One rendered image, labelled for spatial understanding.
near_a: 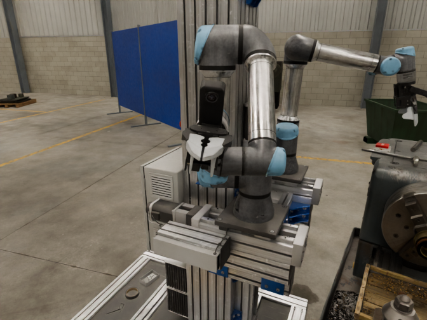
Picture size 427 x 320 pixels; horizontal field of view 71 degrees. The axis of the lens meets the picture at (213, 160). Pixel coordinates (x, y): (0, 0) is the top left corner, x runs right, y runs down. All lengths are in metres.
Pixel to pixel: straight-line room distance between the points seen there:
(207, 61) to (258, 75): 0.17
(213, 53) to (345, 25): 10.56
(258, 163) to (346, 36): 10.68
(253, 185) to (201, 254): 0.30
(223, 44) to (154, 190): 0.78
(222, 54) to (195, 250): 0.66
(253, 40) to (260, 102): 0.20
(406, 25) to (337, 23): 2.00
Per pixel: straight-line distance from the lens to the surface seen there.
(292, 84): 1.59
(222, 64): 0.95
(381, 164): 1.55
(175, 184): 1.36
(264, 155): 0.75
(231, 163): 0.74
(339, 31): 11.33
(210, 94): 0.55
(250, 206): 1.07
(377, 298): 1.34
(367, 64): 1.48
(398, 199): 1.39
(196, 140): 0.50
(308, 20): 11.36
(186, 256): 1.14
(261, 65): 0.90
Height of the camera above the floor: 1.72
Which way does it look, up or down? 20 degrees down
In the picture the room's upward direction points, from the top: straight up
